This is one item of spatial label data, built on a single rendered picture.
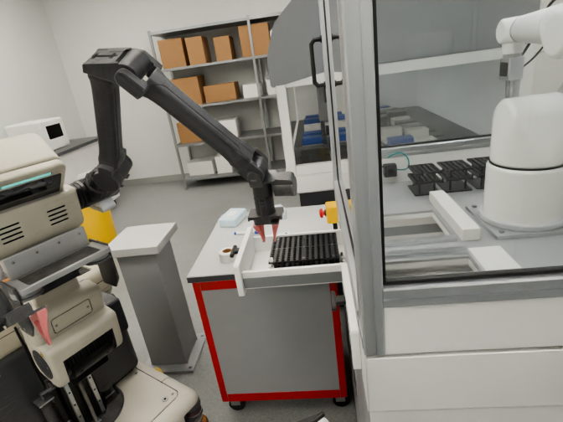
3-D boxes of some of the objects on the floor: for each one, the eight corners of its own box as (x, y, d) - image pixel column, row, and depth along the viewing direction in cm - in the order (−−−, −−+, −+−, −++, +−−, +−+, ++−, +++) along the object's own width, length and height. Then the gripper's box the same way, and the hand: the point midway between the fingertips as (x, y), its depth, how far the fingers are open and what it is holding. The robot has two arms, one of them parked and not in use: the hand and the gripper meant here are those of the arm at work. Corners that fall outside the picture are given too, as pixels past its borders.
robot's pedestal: (141, 375, 205) (96, 252, 177) (161, 337, 233) (126, 226, 205) (193, 373, 202) (157, 247, 174) (208, 334, 229) (178, 220, 201)
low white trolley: (223, 418, 173) (186, 276, 145) (245, 327, 230) (221, 213, 202) (351, 414, 166) (338, 265, 138) (341, 322, 223) (330, 203, 195)
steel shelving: (185, 189, 520) (147, 31, 446) (194, 178, 565) (162, 33, 491) (459, 160, 478) (467, -20, 404) (446, 151, 523) (451, -13, 449)
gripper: (244, 200, 107) (251, 247, 114) (279, 198, 106) (285, 245, 113) (248, 192, 114) (255, 236, 120) (281, 189, 112) (286, 234, 119)
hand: (269, 239), depth 116 cm, fingers open, 3 cm apart
